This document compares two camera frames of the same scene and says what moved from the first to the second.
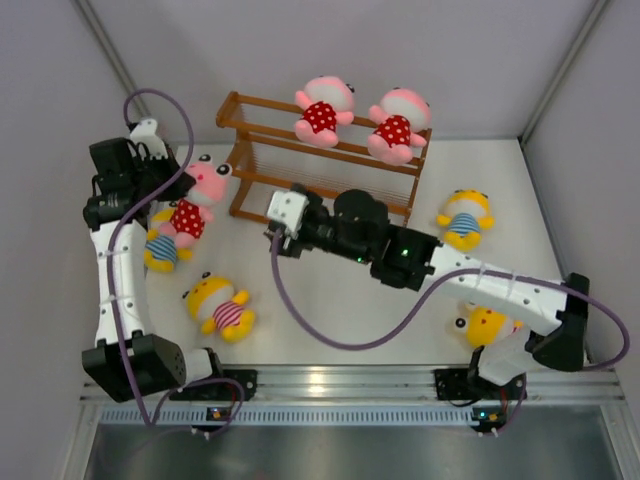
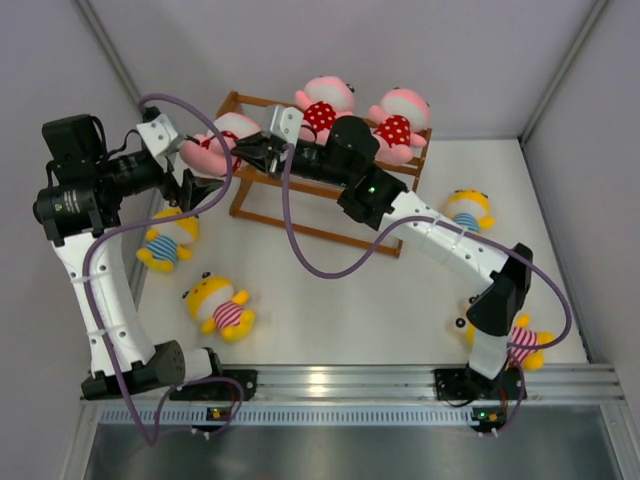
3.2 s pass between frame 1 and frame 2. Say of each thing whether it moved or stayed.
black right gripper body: moved
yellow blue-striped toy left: stayed
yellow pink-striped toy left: stayed
